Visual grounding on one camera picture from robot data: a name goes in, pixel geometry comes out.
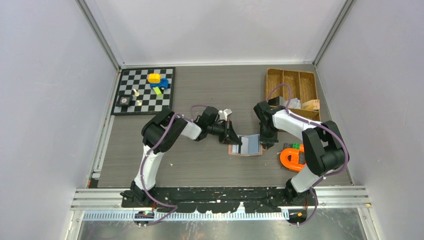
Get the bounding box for green lego brick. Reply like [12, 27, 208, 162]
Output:
[292, 143, 302, 150]

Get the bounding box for pink leather card holder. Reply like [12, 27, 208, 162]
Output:
[228, 134, 263, 157]

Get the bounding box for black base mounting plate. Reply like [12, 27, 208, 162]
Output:
[120, 186, 315, 214]

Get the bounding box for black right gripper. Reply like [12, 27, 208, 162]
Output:
[258, 122, 278, 149]

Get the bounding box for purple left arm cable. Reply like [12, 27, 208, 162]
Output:
[139, 104, 210, 227]

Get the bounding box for green toy block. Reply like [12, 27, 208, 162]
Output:
[153, 86, 164, 97]

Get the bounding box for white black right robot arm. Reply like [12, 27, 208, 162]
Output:
[253, 101, 349, 205]

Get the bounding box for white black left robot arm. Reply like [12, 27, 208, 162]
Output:
[130, 106, 243, 207]

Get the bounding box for yellow toy block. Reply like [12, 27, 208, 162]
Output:
[147, 73, 162, 84]

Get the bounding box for black white chessboard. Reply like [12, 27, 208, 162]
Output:
[111, 67, 176, 116]

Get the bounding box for orange horseshoe toy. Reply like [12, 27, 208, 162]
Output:
[279, 148, 307, 173]

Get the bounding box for aluminium frame rail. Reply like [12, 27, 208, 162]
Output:
[71, 185, 371, 222]

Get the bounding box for woven bamboo organizer tray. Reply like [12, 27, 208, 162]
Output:
[264, 68, 321, 121]

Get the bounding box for grey card with stripe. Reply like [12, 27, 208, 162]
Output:
[284, 98, 302, 109]

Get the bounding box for tan card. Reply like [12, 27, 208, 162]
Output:
[301, 99, 321, 111]

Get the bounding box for white chess pawn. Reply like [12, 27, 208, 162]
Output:
[132, 88, 140, 97]

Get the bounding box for blue toy car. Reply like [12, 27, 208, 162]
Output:
[150, 78, 170, 91]

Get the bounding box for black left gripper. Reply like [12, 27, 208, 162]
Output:
[207, 119, 243, 146]

